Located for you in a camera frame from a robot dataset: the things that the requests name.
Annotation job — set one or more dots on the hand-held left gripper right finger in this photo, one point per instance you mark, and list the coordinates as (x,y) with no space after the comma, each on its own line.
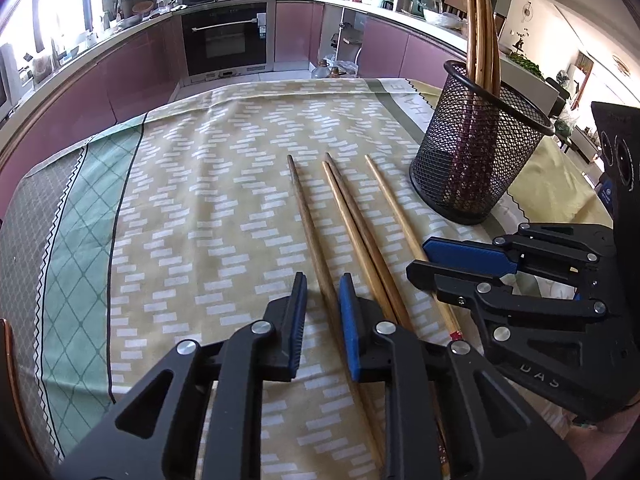
(350,325)

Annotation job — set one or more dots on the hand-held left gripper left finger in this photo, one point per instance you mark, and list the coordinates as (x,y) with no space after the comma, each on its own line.
(299,310)

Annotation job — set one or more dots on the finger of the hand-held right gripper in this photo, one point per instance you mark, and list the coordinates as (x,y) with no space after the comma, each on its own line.
(465,255)
(435,280)

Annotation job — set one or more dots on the black mesh utensil holder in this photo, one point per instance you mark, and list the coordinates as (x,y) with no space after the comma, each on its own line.
(510,160)

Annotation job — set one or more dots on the dining chair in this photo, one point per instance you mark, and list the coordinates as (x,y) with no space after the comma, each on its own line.
(557,92)

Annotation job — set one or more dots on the patterned tablecloth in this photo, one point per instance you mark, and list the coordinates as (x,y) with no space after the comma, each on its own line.
(200,210)

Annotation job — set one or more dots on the round ceiling lamp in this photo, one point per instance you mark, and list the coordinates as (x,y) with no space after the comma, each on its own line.
(622,65)

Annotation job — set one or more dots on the leafy greens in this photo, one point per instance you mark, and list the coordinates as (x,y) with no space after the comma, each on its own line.
(527,66)

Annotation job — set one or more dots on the pink base cabinets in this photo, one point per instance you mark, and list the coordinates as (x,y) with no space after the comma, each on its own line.
(430,55)
(100,90)

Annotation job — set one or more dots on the steel thermos flask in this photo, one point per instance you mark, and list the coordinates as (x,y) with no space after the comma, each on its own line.
(401,1)

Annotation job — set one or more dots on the black built-in oven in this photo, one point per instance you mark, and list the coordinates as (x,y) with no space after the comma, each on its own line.
(225,45)

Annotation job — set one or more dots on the smartphone with orange case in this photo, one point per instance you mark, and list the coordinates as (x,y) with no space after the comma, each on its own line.
(6,385)

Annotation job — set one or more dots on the steel mixing bowl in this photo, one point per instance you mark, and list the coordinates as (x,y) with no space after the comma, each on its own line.
(131,20)

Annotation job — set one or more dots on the kitchen window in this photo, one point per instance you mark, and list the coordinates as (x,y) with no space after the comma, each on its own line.
(60,5)

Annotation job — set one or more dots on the wall clock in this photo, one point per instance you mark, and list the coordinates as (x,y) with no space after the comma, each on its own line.
(526,10)

